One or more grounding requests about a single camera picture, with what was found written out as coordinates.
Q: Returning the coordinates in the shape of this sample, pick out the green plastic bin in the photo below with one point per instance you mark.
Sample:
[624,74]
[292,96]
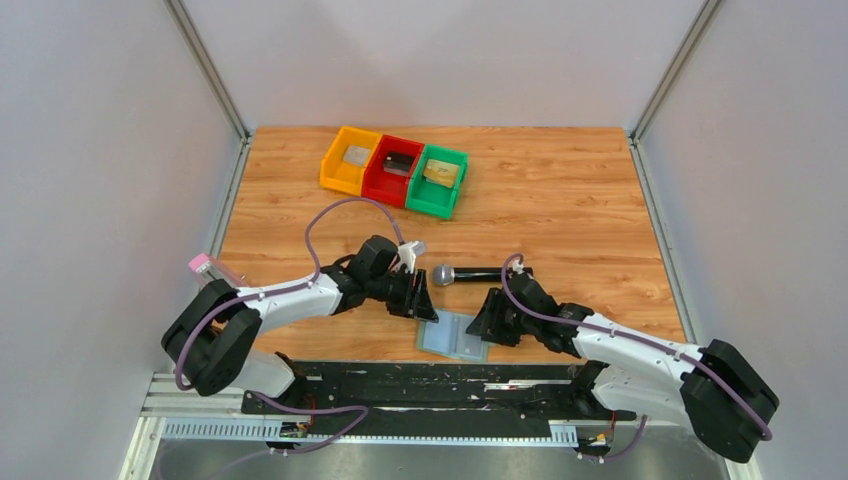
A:
[429,197]

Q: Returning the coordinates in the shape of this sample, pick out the red plastic bin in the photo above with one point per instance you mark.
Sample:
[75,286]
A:
[388,174]

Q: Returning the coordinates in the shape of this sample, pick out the teal card holder wallet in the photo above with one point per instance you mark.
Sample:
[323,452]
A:
[448,338]

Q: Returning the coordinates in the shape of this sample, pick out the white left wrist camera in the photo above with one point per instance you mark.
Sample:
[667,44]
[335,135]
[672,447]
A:
[408,253]

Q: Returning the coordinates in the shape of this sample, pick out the black VIP card stack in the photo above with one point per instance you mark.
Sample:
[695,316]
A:
[398,163]

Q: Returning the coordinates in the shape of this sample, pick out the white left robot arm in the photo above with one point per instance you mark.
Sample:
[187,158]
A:
[212,340]

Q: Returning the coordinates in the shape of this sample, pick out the yellow plastic bin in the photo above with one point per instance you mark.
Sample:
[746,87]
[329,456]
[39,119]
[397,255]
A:
[343,166]

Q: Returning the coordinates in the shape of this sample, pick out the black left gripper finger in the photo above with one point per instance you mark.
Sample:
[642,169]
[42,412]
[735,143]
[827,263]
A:
[425,314]
[420,293]

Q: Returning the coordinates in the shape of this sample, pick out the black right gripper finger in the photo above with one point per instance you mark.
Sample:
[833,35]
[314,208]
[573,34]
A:
[504,326]
[484,323]

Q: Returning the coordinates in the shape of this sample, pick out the gold VIP card stack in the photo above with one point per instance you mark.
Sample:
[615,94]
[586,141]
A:
[441,173]

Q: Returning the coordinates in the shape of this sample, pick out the black handheld microphone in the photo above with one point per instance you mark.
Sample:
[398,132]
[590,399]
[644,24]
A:
[444,275]

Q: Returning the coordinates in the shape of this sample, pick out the silver VIP card stack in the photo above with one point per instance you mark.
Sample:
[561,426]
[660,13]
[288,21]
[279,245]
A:
[357,155]

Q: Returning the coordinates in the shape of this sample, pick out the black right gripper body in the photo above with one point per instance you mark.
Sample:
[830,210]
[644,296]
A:
[502,315]

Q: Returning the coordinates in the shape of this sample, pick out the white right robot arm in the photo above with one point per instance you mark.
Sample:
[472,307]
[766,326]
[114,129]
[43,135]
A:
[712,390]

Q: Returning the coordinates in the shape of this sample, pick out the pink metronome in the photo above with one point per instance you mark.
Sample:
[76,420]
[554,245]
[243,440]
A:
[206,269]

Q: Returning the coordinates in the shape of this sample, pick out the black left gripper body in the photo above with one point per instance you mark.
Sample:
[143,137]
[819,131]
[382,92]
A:
[407,294]

